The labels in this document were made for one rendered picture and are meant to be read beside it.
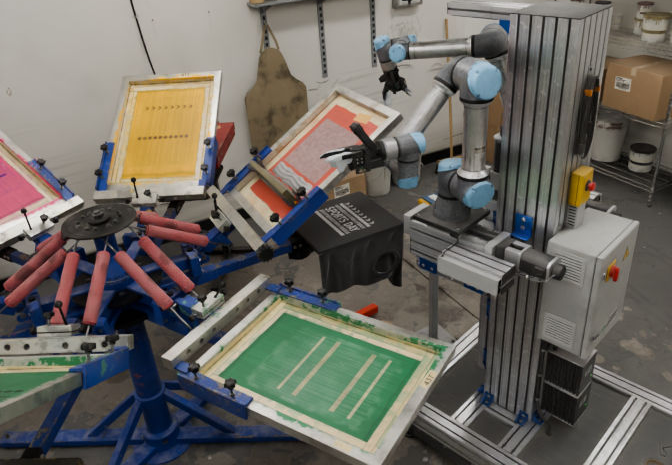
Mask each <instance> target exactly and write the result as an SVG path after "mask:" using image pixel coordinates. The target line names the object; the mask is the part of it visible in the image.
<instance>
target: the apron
mask: <svg viewBox="0 0 672 465"><path fill-rule="evenodd" d="M264 23H265V22H264ZM266 27H267V29H268V31H269V32H270V34H271V36H272V38H273V40H274V42H275V44H276V47H277V49H276V48H271V47H269V48H266V49H265V50H264V51H263V52H262V49H263V42H264V35H265V29H266ZM279 49H280V48H279V45H278V42H277V40H276V38H275V36H274V34H273V32H272V31H271V29H270V27H269V25H268V24H267V23H265V24H264V25H263V31H262V38H261V45H260V52H259V53H261V54H260V57H259V62H258V71H257V81H256V83H255V85H254V87H253V88H252V89H251V90H250V91H249V92H248V93H247V96H246V97H245V105H246V111H247V117H248V124H249V131H250V138H251V145H252V147H257V148H258V153H259V152H260V151H261V150H262V149H263V148H264V147H265V146H266V145H267V146H268V147H269V148H271V147H272V146H273V145H274V144H275V143H276V142H277V141H278V140H279V139H280V138H281V137H282V136H283V135H284V134H285V133H286V132H287V131H288V130H289V129H291V128H292V127H293V126H294V125H295V124H296V123H297V122H298V121H299V120H300V119H301V118H302V117H303V116H304V115H305V114H306V113H307V112H308V99H307V89H306V85H305V84H304V83H303V81H302V82H301V81H300V80H298V79H296V78H295V77H294V76H292V75H291V73H290V71H289V68H288V66H287V63H286V61H285V59H284V57H283V55H282V53H281V52H280V51H279Z"/></svg>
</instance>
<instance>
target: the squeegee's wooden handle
mask: <svg viewBox="0 0 672 465"><path fill-rule="evenodd" d="M249 165H250V166H251V167H252V168H253V169H254V170H256V172H257V173H259V174H260V175H261V176H262V177H263V178H264V179H265V180H266V181H267V182H268V183H269V184H271V185H272V186H273V187H274V188H275V189H276V190H277V191H278V192H279V193H280V194H281V195H283V196H284V197H285V198H286V199H287V200H288V201H289V202H290V203H292V204H293V203H294V201H295V200H296V198H295V197H294V196H293V195H292V194H291V193H290V192H289V191H288V190H287V189H286V188H285V187H283V186H282V185H281V184H280V183H279V182H278V181H277V180H276V179H274V178H273V177H272V176H271V175H270V174H269V173H268V172H266V171H265V170H264V169H263V168H262V167H261V166H260V165H259V164H257V163H256V162H255V161H254V160H252V161H251V162H250V163H249Z"/></svg>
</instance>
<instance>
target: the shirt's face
mask: <svg viewBox="0 0 672 465"><path fill-rule="evenodd" d="M347 201H348V202H349V203H351V204H352V205H353V206H355V207H356V208H357V209H358V210H360V211H361V212H362V213H364V214H365V215H366V216H368V217H369V218H370V219H371V220H373V221H374V222H375V223H377V224H375V225H372V226H369V227H366V228H363V229H360V230H357V231H354V232H351V233H348V234H345V235H342V236H340V235H339V234H337V233H336V232H335V231H334V230H333V229H332V228H331V227H330V226H328V225H327V224H326V223H325V222H324V221H323V220H322V219H321V218H319V217H318V216H317V215H316V214H315V213H313V214H312V215H311V216H310V217H309V218H308V219H307V220H306V221H305V222H304V223H303V224H302V225H301V226H300V227H299V228H298V229H297V230H296V231H297V232H298V233H299V234H300V235H301V236H302V237H303V238H304V239H305V240H306V241H307V242H308V243H309V244H310V245H311V246H312V247H313V248H314V249H315V250H316V251H317V252H318V253H320V251H323V250H326V249H329V248H332V247H335V246H338V245H341V244H343V243H346V242H349V241H352V240H355V239H358V238H361V237H364V236H367V235H370V234H373V233H376V232H378V231H381V230H384V229H387V228H390V227H393V226H396V225H399V224H402V223H403V222H402V221H401V220H399V219H398V218H396V217H395V216H394V215H392V214H391V213H389V212H388V211H387V210H385V209H384V208H383V207H381V206H380V205H378V204H377V203H376V202H374V201H373V200H371V199H370V198H369V197H367V196H366V195H364V194H363V193H362V192H355V193H352V194H349V195H346V196H342V197H339V198H336V199H333V200H329V201H326V202H324V203H323V204H322V205H321V206H320V207H319V208H318V209H317V210H316V211H318V210H322V209H325V208H328V207H331V206H334V205H338V204H341V203H344V202H347Z"/></svg>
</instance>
